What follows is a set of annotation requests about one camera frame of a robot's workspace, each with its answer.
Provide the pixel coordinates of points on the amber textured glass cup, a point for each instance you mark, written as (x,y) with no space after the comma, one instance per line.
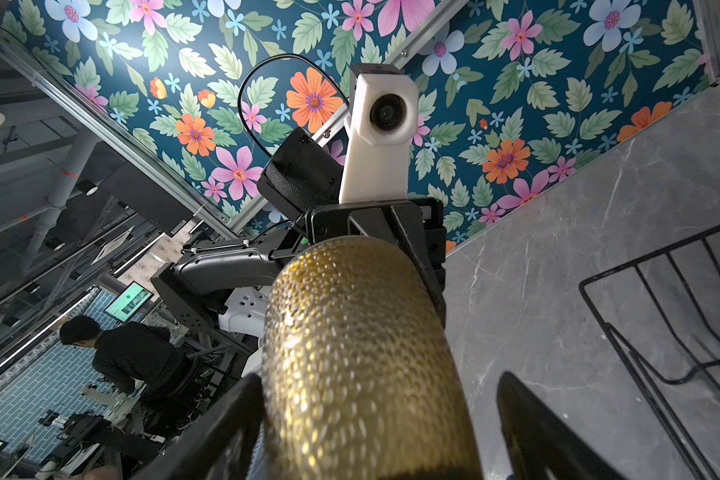
(358,377)

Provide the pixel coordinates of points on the person in black shirt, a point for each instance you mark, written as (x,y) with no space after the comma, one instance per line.
(134,351)

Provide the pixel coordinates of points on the black wire dish rack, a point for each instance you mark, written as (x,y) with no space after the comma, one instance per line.
(660,312)

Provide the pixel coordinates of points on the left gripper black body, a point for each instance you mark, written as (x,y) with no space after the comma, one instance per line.
(415,226)

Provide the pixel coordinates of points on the green monitor screen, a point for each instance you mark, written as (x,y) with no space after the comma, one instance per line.
(129,302)

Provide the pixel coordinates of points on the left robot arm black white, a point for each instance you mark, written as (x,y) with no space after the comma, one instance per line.
(302,181)

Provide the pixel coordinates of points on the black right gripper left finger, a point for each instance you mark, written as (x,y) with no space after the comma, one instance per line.
(220,444)

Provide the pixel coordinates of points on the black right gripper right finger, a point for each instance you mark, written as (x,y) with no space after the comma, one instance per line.
(539,444)

